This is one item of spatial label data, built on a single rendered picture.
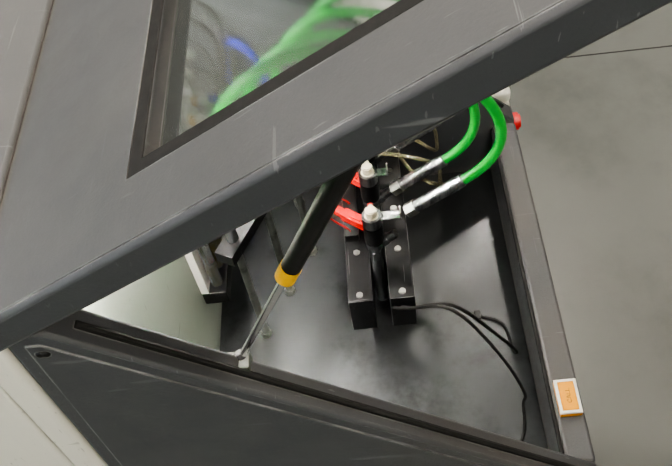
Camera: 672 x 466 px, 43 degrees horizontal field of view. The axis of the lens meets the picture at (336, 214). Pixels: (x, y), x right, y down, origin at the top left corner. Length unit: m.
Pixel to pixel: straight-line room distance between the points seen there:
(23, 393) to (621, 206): 2.06
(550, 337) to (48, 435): 0.70
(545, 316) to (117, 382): 0.68
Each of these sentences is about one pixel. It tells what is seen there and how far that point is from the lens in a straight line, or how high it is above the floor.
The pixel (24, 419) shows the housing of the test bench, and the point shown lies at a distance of 0.93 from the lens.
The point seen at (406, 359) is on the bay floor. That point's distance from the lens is 1.39.
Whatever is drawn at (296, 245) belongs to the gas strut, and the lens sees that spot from 0.68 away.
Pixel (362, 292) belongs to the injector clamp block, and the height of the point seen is 0.98.
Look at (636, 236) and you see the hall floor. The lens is 2.59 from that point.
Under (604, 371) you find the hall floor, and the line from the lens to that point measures 2.35.
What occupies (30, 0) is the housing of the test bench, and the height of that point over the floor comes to 1.50.
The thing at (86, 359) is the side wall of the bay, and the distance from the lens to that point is 0.81.
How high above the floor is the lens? 2.05
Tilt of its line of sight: 51 degrees down
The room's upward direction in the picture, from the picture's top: 11 degrees counter-clockwise
